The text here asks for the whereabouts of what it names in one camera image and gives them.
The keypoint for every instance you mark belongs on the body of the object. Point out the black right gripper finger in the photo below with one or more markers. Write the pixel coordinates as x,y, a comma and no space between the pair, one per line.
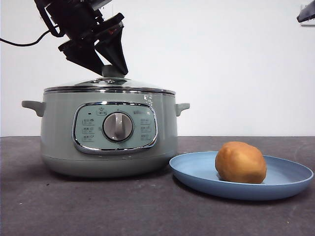
307,14

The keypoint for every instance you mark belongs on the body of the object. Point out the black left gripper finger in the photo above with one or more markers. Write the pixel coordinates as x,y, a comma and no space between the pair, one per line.
114,49
83,59

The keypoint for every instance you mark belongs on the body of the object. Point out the glass lid with green knob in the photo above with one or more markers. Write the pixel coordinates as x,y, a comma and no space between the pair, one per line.
111,71

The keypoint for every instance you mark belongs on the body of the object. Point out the brown potato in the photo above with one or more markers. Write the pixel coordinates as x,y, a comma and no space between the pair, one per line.
241,163

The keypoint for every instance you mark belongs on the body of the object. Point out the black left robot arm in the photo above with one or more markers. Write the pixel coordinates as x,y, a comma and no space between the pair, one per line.
61,3

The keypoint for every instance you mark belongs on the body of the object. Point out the pale green electric steamer pot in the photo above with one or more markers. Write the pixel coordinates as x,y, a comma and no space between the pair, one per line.
61,147

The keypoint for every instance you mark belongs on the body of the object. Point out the blue round plate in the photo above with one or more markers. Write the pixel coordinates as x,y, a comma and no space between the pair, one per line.
192,169

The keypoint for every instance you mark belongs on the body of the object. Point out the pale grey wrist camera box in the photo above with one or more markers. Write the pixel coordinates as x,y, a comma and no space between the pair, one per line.
101,2

